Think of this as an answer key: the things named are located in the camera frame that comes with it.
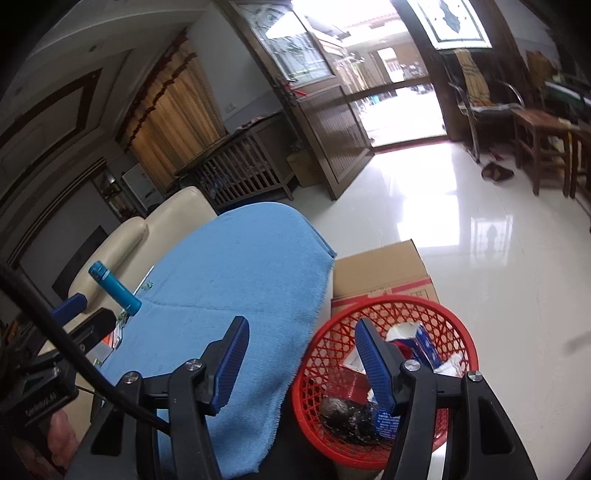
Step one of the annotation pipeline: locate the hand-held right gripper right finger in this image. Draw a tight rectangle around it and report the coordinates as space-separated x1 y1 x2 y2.
355 318 539 480

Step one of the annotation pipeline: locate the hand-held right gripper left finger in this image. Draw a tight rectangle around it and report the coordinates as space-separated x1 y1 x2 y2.
65 316 250 480

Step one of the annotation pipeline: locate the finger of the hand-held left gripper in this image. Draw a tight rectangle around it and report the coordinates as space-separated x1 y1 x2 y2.
60 308 116 356
51 293 88 321

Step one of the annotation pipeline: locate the red plastic basket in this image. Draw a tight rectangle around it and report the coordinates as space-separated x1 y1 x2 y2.
291 294 479 470

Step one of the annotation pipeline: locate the blue toothpaste box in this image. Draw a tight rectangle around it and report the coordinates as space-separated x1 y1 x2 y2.
385 323 441 370

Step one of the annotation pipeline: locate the black plastic bag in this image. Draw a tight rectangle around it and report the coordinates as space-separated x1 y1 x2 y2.
321 394 384 446

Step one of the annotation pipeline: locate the blue sachet wrapper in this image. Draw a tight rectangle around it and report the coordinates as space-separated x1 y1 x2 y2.
372 401 402 439

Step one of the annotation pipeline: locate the white tissue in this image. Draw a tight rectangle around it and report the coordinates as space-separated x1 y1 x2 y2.
431 353 465 377

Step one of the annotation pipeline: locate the person's left hand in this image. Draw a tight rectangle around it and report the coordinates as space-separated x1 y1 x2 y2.
46 408 81 469

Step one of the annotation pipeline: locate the teal thermos bottle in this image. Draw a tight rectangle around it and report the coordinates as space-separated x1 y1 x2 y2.
88 261 141 317

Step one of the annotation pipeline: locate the black television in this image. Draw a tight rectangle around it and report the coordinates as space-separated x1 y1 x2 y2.
51 225 112 301

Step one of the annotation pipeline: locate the large cardboard box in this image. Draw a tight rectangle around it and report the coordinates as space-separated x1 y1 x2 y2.
330 239 441 319

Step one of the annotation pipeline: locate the blue tablecloth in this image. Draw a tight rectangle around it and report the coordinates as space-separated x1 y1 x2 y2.
99 202 337 480

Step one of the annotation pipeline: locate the dark display cabinet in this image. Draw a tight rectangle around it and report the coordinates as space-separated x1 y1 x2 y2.
92 168 134 222

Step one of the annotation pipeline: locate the white air conditioner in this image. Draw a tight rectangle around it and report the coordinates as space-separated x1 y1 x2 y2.
121 165 160 208

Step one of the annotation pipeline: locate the beige leather sofa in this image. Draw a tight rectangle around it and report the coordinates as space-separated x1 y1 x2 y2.
67 186 219 333

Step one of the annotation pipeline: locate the wooden slatted crib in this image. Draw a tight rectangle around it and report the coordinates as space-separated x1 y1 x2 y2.
175 113 296 215

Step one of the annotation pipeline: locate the small cardboard box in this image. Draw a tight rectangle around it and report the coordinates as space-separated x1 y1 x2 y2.
286 150 324 188

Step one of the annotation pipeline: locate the yellow curtain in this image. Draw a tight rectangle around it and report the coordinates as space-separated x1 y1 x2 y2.
115 39 229 195

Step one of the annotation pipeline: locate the brown wooden door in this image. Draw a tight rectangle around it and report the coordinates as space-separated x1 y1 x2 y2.
228 0 374 200

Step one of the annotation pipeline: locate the wooden stool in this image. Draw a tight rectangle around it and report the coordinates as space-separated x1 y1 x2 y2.
510 108 583 197
566 124 591 199

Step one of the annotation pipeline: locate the plaid towel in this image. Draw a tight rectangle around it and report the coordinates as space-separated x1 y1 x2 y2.
455 48 492 107

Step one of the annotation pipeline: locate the green topped desk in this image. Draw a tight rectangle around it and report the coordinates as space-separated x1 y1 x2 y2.
545 78 591 104

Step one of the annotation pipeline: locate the stained glass window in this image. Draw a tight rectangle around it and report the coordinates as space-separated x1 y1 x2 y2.
406 0 492 49

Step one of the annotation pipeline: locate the metal frame chair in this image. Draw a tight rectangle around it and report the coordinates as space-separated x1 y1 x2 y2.
443 48 527 164

